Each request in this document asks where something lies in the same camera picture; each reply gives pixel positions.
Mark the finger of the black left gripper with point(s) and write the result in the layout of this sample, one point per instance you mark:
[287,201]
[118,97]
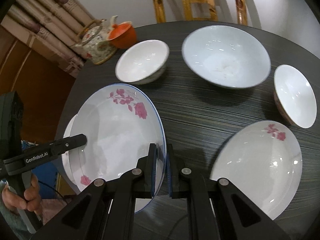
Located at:
[16,160]

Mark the wooden chair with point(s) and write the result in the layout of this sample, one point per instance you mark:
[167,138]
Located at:
[241,11]

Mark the beige patterned curtain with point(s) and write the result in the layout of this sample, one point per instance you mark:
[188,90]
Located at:
[50,27]

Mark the white pink-flower plate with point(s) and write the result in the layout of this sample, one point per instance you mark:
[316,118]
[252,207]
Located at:
[264,161]

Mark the orange lidded cup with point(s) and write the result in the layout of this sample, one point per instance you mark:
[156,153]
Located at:
[123,35]

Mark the blue-rimmed rose plate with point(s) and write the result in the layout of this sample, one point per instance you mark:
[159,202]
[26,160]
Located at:
[119,122]

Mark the white small bowl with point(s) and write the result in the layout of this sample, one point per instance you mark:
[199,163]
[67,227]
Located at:
[143,63]

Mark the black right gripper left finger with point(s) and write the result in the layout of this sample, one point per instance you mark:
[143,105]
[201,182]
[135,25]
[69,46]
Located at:
[139,182]

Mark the rose-patterned small bowl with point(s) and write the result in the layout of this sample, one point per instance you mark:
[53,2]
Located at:
[294,96]

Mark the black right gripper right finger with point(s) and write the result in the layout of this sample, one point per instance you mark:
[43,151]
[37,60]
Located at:
[183,182]

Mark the large white bowl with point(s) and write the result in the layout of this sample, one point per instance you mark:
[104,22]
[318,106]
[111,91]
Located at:
[226,56]

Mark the floral ceramic teapot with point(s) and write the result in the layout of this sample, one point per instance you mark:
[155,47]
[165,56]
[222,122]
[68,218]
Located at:
[92,42]

